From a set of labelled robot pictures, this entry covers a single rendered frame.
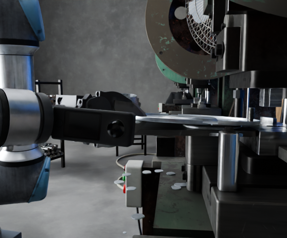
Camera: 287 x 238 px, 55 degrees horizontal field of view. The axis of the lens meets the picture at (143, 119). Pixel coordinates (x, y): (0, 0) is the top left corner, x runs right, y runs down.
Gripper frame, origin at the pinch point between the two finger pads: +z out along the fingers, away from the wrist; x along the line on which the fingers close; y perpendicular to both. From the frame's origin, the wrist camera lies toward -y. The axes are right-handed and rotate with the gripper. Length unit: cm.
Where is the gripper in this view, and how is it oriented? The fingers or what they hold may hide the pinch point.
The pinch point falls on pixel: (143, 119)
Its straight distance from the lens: 50.6
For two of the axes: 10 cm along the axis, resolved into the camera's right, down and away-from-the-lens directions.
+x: -0.6, 10.0, 0.5
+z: 6.9, 0.0, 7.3
